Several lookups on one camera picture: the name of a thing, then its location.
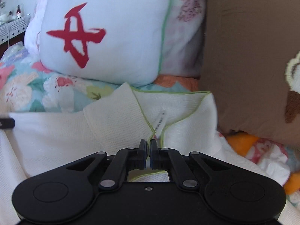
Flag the white waffle knit shirt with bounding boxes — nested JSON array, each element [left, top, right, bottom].
[[0, 82, 300, 225]]

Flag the floral quilted bedspread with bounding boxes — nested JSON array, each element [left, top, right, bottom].
[[0, 44, 300, 202]]

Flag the plush duck toy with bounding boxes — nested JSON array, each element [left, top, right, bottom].
[[225, 132, 299, 194]]

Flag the patterned bedside table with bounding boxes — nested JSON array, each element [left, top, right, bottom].
[[0, 1, 31, 45]]

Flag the white crumpled cloth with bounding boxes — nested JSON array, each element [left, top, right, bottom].
[[246, 140, 291, 186]]

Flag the pink patterned white pillow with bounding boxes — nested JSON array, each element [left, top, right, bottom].
[[158, 0, 206, 77]]

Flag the white pillow red character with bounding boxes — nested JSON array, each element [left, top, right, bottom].
[[24, 0, 169, 86]]

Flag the brown cloud pillow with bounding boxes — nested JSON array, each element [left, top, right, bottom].
[[199, 0, 299, 147]]

